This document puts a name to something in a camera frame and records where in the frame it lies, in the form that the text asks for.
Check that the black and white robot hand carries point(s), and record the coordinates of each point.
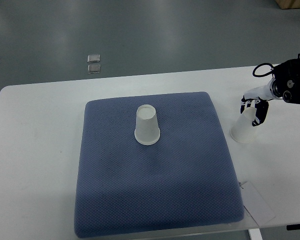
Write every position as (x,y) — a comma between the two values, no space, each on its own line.
(257,98)

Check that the white paper cup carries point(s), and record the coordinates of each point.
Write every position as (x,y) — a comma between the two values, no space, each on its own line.
(243,131)
(147,131)

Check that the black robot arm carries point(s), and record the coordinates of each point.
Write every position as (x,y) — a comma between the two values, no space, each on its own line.
(287,80)

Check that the wooden box corner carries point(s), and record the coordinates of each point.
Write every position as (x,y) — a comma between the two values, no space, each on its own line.
(288,4)

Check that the white paper card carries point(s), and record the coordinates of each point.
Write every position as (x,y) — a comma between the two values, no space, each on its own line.
(255,204)

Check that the blue-grey textured cushion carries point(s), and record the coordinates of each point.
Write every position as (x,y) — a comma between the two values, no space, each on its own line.
(186,179)

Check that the white paper cup on cushion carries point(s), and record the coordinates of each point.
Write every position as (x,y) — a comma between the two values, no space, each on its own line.
(147,131)

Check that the white table leg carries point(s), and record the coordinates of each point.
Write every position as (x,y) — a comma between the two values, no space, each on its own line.
(255,234)

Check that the black table control panel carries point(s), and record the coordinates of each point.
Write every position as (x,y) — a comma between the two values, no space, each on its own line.
(293,227)

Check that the upper metal floor plate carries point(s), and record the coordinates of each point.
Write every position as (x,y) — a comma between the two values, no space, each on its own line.
(93,58)

